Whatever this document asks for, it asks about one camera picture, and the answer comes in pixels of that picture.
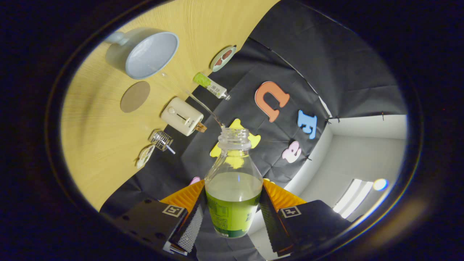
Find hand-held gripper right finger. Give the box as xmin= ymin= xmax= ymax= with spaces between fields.
xmin=258 ymin=179 xmax=352 ymax=254

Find pale green plate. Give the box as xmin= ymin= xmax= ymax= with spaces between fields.
xmin=211 ymin=45 xmax=237 ymax=73

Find clear juice bottle green label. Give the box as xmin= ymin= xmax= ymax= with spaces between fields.
xmin=204 ymin=128 xmax=264 ymax=239

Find round brown coaster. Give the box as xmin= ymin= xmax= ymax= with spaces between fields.
xmin=120 ymin=81 xmax=151 ymax=113

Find ceiling light panel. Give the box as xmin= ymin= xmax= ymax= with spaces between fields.
xmin=333 ymin=178 xmax=374 ymax=219

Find cream toaster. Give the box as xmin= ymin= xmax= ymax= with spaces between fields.
xmin=161 ymin=97 xmax=204 ymax=137

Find white divided seed dish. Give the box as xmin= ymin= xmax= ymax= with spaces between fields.
xmin=136 ymin=145 xmax=156 ymax=170

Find wooden table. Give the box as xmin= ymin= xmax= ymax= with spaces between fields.
xmin=61 ymin=0 xmax=281 ymax=211

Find slim white green drink bottle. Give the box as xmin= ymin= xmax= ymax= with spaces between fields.
xmin=192 ymin=72 xmax=231 ymax=100

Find wire mesh holder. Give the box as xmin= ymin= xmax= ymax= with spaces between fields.
xmin=149 ymin=130 xmax=171 ymax=150

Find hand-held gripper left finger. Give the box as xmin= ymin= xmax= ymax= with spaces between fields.
xmin=114 ymin=179 xmax=207 ymax=256

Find white cup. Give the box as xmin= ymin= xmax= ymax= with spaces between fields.
xmin=105 ymin=28 xmax=179 ymax=80

